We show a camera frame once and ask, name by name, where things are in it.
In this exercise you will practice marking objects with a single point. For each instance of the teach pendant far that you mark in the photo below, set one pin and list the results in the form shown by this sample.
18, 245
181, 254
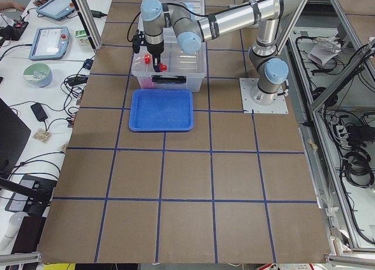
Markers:
56, 9

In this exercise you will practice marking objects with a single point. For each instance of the black monitor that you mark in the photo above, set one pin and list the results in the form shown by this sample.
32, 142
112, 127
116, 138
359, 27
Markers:
14, 137

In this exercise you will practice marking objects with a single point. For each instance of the person hand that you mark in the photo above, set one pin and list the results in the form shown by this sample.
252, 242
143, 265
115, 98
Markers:
6, 5

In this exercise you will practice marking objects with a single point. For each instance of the black charger brick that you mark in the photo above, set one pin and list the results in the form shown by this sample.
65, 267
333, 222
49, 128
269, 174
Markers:
39, 112

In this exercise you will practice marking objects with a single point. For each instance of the teach pendant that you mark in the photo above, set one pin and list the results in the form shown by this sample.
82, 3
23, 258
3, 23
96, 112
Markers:
50, 43
56, 9

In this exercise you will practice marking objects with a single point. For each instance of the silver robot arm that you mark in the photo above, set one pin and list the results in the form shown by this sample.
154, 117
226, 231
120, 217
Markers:
275, 20

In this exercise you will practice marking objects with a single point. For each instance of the teach pendant near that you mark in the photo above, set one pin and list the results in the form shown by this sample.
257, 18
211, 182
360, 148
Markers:
50, 43

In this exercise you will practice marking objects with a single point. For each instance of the aluminium frame post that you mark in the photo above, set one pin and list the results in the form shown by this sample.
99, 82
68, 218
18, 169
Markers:
88, 23

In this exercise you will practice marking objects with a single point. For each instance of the blue plastic tray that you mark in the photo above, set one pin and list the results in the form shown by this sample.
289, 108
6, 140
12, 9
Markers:
157, 110

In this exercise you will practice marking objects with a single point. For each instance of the lone red block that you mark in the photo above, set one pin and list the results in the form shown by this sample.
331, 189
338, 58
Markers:
163, 67

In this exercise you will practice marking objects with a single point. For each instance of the black box latch handle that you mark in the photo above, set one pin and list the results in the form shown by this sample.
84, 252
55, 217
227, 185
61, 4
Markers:
168, 79

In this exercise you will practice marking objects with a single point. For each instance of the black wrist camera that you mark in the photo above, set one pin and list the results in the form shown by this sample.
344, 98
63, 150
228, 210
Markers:
137, 41

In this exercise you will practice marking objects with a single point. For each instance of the red block upper cluster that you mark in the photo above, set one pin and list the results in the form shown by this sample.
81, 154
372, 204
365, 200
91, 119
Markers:
147, 59

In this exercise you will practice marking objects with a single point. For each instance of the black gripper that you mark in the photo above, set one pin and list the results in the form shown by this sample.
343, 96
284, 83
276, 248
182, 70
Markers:
154, 49

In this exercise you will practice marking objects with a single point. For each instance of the clear plastic storage box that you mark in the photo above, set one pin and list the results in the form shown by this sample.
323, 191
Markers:
193, 67

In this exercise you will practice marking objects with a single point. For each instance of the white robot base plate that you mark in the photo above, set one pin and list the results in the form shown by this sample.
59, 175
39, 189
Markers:
255, 101

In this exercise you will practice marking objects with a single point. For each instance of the green white carton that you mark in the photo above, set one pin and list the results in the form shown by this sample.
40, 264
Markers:
81, 38

